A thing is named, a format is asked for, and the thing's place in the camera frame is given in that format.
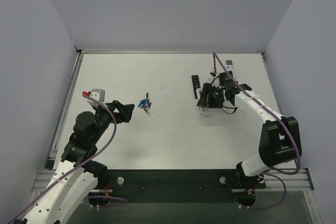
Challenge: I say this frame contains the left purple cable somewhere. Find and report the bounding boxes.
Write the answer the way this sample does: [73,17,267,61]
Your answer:
[15,95,129,222]

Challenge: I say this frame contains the black remote control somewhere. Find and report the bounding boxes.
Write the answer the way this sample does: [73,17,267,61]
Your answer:
[191,75,201,99]

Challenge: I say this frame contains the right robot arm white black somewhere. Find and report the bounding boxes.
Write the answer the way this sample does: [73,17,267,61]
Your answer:
[194,83,302,178]

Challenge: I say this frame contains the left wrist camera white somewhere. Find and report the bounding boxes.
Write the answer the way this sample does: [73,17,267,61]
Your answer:
[82,89,105,103]

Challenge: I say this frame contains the white remote with display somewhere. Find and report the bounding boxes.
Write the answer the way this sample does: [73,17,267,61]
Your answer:
[225,59,236,80]

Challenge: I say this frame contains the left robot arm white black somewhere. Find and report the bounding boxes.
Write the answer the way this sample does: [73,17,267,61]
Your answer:
[9,98,135,223]

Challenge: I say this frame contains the aluminium frame rail left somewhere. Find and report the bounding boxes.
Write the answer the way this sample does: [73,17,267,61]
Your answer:
[43,50,83,170]

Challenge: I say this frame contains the beige white remote control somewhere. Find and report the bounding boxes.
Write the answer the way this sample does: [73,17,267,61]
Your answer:
[196,88,210,115]

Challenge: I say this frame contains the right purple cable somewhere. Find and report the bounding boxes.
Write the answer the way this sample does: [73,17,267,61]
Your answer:
[212,51,301,210]

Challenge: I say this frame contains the purple cable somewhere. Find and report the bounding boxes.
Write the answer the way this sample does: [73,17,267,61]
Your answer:
[212,51,301,210]
[15,95,129,222]

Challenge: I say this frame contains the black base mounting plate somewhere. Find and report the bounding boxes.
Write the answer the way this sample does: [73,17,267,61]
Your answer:
[88,169,266,207]

